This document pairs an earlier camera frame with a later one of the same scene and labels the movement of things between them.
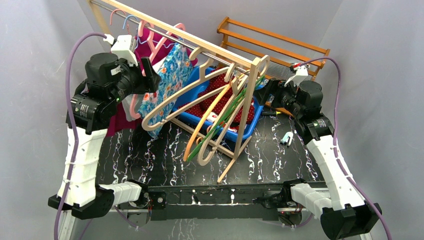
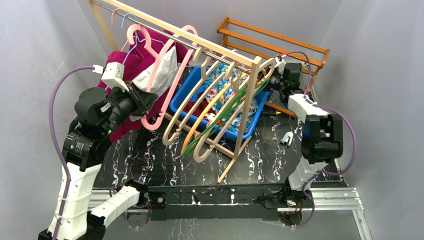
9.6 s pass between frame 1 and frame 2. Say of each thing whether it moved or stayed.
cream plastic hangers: moved
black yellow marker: stayed
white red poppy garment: stayed
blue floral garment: moved
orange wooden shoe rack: stayed
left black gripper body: moved
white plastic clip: stayed
